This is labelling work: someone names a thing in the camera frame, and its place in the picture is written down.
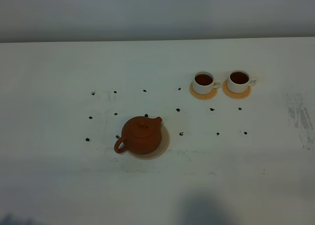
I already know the brown clay teapot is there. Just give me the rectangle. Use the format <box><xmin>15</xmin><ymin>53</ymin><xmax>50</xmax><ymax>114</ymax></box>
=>
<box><xmin>114</xmin><ymin>116</ymin><xmax>162</xmax><ymax>155</ymax></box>

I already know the beige teapot coaster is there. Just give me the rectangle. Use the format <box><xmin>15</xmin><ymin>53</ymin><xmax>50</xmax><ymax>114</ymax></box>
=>
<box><xmin>129</xmin><ymin>124</ymin><xmax>170</xmax><ymax>160</ymax></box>

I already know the left white teacup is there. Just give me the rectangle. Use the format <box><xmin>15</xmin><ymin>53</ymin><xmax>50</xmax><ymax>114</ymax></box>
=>
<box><xmin>192</xmin><ymin>71</ymin><xmax>221</xmax><ymax>95</ymax></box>

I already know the white teacup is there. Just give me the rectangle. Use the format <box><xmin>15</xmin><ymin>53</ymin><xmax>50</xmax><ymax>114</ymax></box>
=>
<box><xmin>192</xmin><ymin>71</ymin><xmax>221</xmax><ymax>95</ymax></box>
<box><xmin>226</xmin><ymin>70</ymin><xmax>257</xmax><ymax>94</ymax></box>

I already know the left orange coaster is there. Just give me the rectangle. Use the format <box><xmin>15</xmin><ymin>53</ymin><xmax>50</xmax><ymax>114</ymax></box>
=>
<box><xmin>189</xmin><ymin>80</ymin><xmax>218</xmax><ymax>100</ymax></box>

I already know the orange coaster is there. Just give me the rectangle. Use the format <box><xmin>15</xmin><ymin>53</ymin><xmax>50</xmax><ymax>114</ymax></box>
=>
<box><xmin>222</xmin><ymin>79</ymin><xmax>251</xmax><ymax>99</ymax></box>
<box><xmin>189</xmin><ymin>80</ymin><xmax>218</xmax><ymax>100</ymax></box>

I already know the right orange coaster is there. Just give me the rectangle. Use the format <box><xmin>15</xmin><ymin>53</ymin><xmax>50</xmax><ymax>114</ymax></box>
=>
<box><xmin>222</xmin><ymin>79</ymin><xmax>251</xmax><ymax>99</ymax></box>

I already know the right white teacup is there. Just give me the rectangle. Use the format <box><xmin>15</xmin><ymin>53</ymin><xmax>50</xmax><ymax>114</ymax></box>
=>
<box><xmin>226</xmin><ymin>70</ymin><xmax>257</xmax><ymax>94</ymax></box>

